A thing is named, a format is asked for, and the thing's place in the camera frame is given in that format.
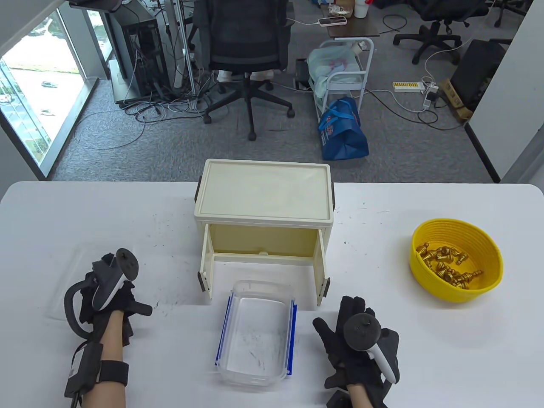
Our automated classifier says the black computer tower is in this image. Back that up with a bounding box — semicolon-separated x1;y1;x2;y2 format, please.
104;4;170;105

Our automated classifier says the white plastic bag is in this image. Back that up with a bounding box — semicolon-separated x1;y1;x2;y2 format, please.
307;46;355;111

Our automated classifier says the snack packet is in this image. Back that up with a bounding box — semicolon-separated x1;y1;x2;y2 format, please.
327;0;355;17

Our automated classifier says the cardboard box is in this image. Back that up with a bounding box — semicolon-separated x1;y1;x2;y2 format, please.
441;79;473;122

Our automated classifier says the black floor box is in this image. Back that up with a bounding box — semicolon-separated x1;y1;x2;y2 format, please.
295;59;311;91

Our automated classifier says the clear plastic box lid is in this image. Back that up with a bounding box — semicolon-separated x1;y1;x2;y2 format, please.
46;243;128;321

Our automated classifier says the glass window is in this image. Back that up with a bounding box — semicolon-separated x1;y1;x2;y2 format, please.
0;8;113;166

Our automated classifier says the brown side table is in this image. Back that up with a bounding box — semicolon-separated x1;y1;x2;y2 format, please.
320;0;380;40

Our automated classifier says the blue shopping bag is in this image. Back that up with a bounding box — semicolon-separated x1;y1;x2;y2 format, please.
318;97;369;161

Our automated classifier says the person's right forearm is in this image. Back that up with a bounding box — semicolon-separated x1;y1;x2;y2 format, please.
346;382;374;408

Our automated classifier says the white desk leg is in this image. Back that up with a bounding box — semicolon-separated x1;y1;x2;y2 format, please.
170;0;187;88

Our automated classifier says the person's left hand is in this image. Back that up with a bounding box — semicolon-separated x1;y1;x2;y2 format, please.
79;253;153;347

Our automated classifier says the person's right hand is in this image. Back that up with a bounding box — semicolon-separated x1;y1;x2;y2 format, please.
313;295;400;400

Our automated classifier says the person's left forearm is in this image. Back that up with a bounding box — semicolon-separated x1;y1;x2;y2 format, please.
81;312;128;408

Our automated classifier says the tangle of floor cables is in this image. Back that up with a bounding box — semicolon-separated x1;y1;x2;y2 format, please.
72;64;221;149

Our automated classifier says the grey handheld controller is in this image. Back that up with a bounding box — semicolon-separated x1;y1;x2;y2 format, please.
64;248;140;338
343;313;400;385

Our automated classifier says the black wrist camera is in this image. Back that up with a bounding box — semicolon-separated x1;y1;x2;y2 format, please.
325;389;353;408
122;314;136;347

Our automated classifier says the yellow ribbed bowl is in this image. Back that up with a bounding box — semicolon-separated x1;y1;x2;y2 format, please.
410;218;504;303

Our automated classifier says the black forearm pack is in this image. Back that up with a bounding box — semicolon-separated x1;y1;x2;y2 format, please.
65;342;129;398

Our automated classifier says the black equipment case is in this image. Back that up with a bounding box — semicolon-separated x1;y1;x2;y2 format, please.
450;39;508;112

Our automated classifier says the cream plastic cabinet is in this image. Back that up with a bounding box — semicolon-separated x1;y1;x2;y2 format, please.
193;159;337;307

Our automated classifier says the black mesh office chair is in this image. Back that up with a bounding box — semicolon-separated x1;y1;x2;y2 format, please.
187;0;296;142

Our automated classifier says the white rolling cart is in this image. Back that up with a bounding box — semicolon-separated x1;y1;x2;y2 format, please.
314;37;374;124

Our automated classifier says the pile of gold chess pieces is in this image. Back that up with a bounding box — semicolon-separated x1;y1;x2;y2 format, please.
416;241;484;290

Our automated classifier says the clear plastic box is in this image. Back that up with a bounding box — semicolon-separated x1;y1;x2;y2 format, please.
214;280;297;387

